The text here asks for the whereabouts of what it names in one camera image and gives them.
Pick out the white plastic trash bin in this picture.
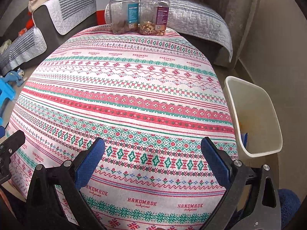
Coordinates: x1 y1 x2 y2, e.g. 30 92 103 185
223 76 283 159

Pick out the blue plush toy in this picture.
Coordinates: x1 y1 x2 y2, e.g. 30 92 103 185
1 68 28 87

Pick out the grey lace curtain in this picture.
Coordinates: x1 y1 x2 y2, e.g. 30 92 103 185
211 0 260 70

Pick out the teal label snack jar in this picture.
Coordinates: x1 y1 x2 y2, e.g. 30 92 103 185
109 0 139 34

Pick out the purple label nut jar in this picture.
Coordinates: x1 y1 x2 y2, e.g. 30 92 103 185
139 0 170 36

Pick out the dark sofa with quilt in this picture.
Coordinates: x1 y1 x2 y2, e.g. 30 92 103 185
1 0 97 76

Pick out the patterned handmade tablecloth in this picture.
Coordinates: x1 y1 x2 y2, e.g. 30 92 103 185
7 25 238 229

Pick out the dark blue carton box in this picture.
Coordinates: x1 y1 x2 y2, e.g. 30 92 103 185
241 133 248 148

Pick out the blue plastic stool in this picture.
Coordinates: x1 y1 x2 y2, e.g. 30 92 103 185
0 78 16 111

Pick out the grey quilted bed cover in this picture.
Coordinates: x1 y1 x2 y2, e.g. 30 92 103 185
105 0 233 55

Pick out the red white box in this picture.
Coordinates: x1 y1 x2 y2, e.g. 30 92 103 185
96 0 109 25

